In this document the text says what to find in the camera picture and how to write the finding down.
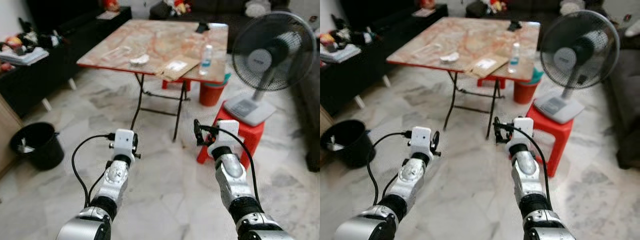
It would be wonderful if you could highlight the black rubbish bin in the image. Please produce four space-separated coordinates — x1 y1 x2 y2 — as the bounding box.
9 121 65 171
320 119 377 170

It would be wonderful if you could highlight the small red plastic stool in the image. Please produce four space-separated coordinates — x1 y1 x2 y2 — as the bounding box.
476 75 506 90
160 77 191 92

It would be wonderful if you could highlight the grey electric table fan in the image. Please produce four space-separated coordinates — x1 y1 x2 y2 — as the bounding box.
223 10 317 127
532 9 621 125

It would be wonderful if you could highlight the low black TV cabinet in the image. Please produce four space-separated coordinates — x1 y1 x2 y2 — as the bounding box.
0 6 134 119
320 4 450 117

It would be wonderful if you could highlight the black television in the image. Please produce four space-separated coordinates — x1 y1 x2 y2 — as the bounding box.
339 0 417 29
25 0 102 32

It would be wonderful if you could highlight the marble-pattern folding table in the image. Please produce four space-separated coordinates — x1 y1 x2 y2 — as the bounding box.
76 18 230 144
385 16 542 141

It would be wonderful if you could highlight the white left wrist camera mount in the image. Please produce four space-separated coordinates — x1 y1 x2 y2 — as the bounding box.
408 126 433 157
112 128 136 161

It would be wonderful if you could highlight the orange plastic bucket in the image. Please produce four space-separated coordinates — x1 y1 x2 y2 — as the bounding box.
198 74 232 107
513 67 545 105

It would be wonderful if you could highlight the red white plush toy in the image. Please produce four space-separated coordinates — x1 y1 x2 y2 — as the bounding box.
164 0 192 16
482 0 509 15

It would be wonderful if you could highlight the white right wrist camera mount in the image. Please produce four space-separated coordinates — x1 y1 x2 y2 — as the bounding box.
207 119 240 157
505 117 535 152

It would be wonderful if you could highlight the dark sofa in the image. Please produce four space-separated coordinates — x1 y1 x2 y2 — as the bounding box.
464 0 607 32
149 0 292 53

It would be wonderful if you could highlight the white flat box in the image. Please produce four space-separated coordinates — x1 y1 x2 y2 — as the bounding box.
320 43 362 64
0 47 50 66

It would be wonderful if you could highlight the large red plastic stool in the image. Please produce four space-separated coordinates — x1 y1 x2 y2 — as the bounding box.
509 102 575 179
196 102 266 171

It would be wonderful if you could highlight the round white cushion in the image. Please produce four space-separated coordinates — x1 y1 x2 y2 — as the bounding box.
244 0 271 19
558 0 586 16

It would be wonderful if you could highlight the clear plastic water bottle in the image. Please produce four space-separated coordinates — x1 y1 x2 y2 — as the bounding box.
198 44 214 76
508 42 522 75

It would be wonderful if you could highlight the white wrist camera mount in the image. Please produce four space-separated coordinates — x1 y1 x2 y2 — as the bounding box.
408 126 433 157
112 128 136 161
505 117 535 152
207 119 240 157

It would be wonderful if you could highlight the clear plastic bag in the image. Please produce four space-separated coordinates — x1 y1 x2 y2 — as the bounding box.
102 45 132 60
412 43 444 57

